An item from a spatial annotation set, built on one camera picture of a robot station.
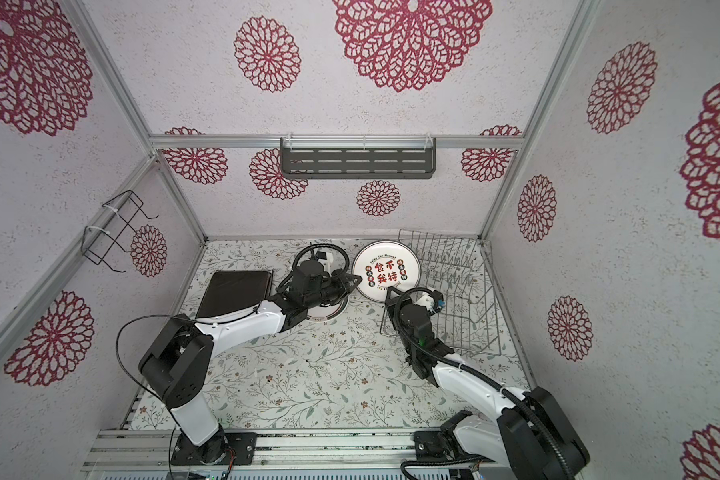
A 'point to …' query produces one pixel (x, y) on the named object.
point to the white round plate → (381, 264)
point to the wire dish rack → (458, 268)
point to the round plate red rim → (328, 313)
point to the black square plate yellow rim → (236, 290)
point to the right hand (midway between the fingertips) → (386, 284)
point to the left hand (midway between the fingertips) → (363, 281)
